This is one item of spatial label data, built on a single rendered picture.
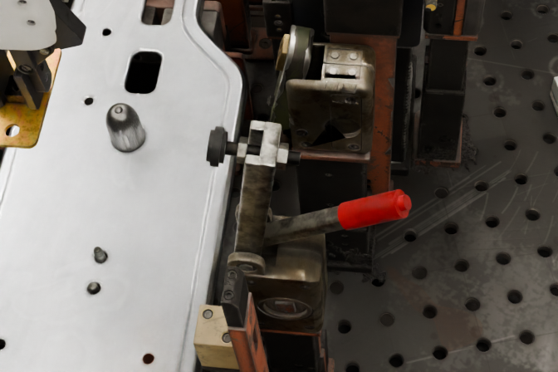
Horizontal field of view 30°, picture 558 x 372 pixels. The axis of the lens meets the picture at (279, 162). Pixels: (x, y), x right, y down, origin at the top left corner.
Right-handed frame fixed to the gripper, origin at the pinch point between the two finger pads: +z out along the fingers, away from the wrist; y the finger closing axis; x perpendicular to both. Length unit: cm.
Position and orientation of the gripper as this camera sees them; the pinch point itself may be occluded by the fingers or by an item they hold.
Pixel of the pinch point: (13, 73)
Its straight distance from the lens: 71.8
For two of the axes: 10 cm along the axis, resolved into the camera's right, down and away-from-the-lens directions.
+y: -9.9, -0.7, 1.2
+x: -1.2, 8.6, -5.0
